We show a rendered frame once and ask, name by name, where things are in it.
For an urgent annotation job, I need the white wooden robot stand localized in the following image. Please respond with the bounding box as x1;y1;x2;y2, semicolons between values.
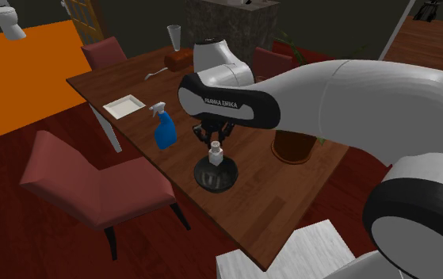
215;218;357;279

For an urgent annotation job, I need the black bowl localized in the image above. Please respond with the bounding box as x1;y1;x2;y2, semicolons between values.
193;155;240;193

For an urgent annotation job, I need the wooden glazed door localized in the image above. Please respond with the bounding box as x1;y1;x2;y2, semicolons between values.
62;0;105;46

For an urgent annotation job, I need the blue spray bottle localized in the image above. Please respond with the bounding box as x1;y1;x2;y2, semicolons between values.
148;101;178;151

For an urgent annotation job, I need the red upholstered chair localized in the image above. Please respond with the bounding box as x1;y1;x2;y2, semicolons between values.
18;129;193;262
250;46;294;82
80;36;128;71

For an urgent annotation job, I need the potted plant brown pot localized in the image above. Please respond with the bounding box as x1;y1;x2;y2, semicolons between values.
269;31;369;166

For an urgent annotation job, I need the wooden dining table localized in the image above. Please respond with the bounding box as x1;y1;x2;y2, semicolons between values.
65;44;352;273

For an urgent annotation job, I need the clear drinking glass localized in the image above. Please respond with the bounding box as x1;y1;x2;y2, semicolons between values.
166;24;182;53

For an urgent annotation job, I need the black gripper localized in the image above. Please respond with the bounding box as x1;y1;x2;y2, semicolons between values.
193;120;235;147

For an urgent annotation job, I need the white toilet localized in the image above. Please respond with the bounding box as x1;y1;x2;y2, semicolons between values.
0;0;27;42

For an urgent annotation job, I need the brown bread loaf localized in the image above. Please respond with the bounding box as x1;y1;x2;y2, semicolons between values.
163;48;196;73

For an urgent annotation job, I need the small white shaker bottle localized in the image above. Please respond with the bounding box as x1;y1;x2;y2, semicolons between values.
208;140;224;167

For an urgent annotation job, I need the dark stone counter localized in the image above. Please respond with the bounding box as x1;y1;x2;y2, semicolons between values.
183;0;281;66

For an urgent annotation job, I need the white square tray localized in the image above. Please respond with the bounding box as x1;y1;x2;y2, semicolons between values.
101;94;147;120

